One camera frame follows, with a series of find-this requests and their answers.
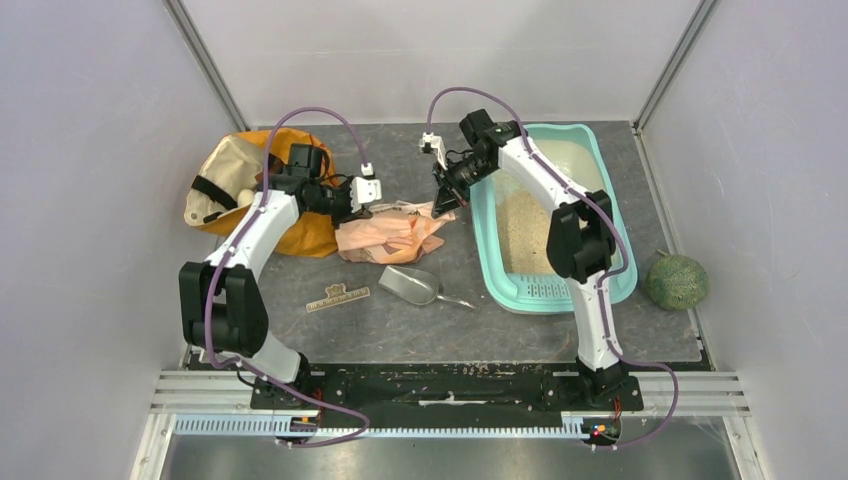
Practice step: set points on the green textured ball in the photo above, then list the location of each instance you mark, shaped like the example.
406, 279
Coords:
676, 282

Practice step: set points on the metal litter scoop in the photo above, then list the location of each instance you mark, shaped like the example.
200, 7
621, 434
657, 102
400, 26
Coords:
417, 287

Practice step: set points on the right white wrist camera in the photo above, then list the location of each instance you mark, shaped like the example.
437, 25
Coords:
433, 145

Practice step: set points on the teal litter box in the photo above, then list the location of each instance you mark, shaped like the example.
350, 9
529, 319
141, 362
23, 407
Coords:
511, 228

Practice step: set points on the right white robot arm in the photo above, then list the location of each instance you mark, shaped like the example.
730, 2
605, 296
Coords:
581, 242

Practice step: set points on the aluminium frame rail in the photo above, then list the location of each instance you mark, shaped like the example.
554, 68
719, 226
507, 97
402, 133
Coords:
229, 424

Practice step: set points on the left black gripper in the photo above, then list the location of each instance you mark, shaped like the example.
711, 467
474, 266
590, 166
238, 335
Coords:
347, 214

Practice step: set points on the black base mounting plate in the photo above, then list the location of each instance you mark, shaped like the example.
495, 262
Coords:
456, 395

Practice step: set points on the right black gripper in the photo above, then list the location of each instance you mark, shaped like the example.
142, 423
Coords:
447, 198

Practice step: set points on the orange cloth bag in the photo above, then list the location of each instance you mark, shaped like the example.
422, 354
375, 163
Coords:
213, 205

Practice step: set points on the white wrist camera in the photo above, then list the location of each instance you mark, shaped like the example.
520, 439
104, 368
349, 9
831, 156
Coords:
365, 188
433, 145

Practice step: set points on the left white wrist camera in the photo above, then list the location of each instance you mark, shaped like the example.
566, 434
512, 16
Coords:
365, 188

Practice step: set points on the wooden bag clip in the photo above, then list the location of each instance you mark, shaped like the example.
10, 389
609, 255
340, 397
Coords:
337, 294

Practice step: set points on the pink cat litter bag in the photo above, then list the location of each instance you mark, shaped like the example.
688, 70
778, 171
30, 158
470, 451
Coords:
395, 233

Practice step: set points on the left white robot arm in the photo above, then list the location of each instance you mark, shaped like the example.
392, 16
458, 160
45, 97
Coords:
222, 308

